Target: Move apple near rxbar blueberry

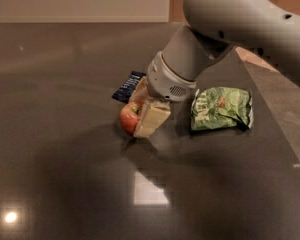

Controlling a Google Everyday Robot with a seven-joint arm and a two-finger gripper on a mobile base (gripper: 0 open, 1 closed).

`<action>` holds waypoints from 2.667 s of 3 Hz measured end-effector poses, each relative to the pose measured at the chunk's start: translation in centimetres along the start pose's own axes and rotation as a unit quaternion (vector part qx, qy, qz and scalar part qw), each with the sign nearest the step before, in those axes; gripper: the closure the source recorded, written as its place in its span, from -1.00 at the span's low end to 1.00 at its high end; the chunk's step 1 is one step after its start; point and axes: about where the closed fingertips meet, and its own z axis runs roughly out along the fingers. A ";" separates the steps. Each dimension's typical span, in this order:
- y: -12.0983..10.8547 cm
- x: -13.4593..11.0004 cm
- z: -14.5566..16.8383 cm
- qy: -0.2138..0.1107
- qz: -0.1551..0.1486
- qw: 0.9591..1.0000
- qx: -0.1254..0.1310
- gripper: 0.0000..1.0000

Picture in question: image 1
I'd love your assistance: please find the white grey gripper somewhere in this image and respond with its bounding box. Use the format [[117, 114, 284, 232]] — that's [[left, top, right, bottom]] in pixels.
[[129, 51, 197, 138]]

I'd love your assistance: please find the red apple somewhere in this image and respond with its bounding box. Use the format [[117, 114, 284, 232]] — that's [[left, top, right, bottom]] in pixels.
[[119, 102, 143, 135]]

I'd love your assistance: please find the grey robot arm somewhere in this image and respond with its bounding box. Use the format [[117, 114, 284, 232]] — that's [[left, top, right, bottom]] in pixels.
[[130, 0, 300, 138]]

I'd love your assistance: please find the dark blue rxbar wrapper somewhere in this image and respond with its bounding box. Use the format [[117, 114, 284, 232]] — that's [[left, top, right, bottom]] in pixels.
[[112, 71, 145, 104]]

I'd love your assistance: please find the green chip bag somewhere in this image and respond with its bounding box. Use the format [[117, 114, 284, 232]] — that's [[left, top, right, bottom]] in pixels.
[[190, 87, 254, 131]]

